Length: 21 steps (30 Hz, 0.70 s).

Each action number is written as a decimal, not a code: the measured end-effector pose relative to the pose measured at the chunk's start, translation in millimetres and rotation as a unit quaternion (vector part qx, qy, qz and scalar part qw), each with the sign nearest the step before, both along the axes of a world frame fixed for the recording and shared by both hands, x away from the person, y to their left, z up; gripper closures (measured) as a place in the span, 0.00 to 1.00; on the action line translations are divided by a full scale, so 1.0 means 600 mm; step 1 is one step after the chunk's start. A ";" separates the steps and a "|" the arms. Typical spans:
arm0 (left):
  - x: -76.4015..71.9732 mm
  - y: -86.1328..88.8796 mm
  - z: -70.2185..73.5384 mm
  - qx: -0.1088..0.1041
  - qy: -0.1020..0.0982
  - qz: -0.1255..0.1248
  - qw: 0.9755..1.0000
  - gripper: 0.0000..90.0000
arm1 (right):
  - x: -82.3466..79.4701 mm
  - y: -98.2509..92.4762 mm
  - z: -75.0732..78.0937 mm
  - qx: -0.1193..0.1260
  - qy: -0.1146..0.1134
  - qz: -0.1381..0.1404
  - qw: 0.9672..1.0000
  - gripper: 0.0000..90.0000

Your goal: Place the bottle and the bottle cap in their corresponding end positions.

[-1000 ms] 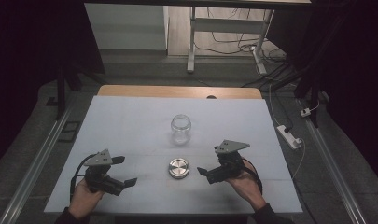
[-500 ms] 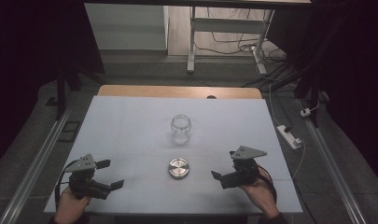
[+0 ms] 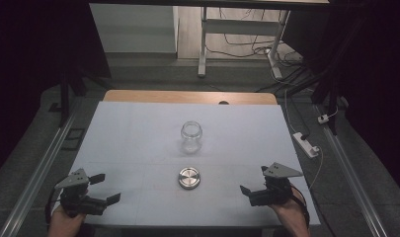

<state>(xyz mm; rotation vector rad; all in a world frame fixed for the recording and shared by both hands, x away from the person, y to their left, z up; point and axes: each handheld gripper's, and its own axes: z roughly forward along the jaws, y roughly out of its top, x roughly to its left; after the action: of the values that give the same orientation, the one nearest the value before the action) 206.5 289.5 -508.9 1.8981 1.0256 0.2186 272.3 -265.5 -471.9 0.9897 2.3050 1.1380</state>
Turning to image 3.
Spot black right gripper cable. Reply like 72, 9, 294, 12
288, 183, 312, 231

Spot aluminium floor rail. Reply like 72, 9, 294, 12
0, 98, 85, 237
314, 104, 390, 237

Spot thin white cable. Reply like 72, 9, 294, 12
269, 48, 324, 192

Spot person's right hand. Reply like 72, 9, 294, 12
269, 188, 311, 237

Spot black curtain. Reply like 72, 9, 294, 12
0, 0, 113, 182
281, 0, 400, 198

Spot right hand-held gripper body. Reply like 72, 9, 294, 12
249, 161, 304, 207

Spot tangled black floor cables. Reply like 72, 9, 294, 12
205, 7, 315, 94

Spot black rectangular floor frame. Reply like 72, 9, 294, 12
61, 127, 87, 151

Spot clear glass jar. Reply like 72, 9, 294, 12
180, 119, 203, 155

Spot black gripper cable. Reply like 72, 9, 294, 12
43, 189, 64, 228
288, 183, 312, 231

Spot white table cover sheet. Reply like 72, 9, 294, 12
54, 101, 322, 228

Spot person's left hand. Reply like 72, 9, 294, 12
47, 204, 89, 237

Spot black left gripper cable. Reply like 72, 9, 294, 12
43, 189, 64, 228

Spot black metal stand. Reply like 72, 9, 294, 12
310, 65, 345, 136
48, 63, 114, 128

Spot white power strip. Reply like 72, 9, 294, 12
292, 131, 321, 159

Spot white desk frame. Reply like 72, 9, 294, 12
197, 6, 291, 80

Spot silver metal jar lid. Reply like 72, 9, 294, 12
177, 166, 201, 191

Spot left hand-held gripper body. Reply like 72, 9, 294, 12
54, 168, 109, 218

